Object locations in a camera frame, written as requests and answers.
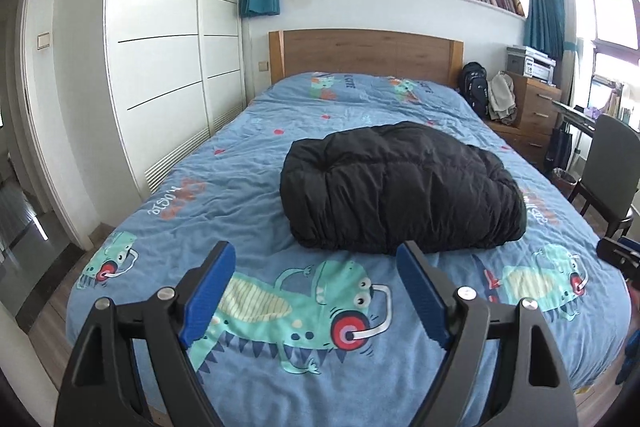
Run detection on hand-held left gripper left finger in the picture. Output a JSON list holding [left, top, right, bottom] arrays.
[[53, 240, 237, 427]]

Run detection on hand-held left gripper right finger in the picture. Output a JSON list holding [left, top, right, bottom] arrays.
[[397, 240, 582, 427]]

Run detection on black puffer coat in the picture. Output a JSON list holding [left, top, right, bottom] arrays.
[[279, 121, 528, 255]]

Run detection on beige clothes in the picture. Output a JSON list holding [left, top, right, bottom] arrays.
[[487, 72, 518, 126]]

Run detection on dark grey chair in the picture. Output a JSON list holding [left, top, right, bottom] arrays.
[[567, 113, 640, 240]]

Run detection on trash bin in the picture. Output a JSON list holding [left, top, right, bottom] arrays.
[[551, 168, 576, 200]]

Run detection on bed with blue cartoon duvet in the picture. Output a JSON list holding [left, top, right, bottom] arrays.
[[65, 72, 632, 415]]

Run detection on dark blue bag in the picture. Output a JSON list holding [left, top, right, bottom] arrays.
[[544, 124, 576, 170]]

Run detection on desk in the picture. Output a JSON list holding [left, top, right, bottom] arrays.
[[551, 99, 601, 138]]

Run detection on low wooden cabinet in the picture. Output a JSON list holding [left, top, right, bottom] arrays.
[[486, 117, 552, 165]]

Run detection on wooden drawer chest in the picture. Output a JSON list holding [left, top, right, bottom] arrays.
[[512, 73, 562, 148]]

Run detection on white printer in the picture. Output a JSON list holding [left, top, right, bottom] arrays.
[[522, 47, 557, 85]]

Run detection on black backpack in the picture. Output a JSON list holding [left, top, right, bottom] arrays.
[[460, 62, 490, 118]]

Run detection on grey box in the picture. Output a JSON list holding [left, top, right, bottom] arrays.
[[506, 47, 527, 75]]

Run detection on brown framed window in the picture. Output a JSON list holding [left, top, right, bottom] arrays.
[[572, 0, 640, 118]]

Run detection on white wardrobe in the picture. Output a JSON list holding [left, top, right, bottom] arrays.
[[102, 0, 251, 198]]

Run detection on wooden headboard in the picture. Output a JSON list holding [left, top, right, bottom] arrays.
[[268, 29, 466, 90]]

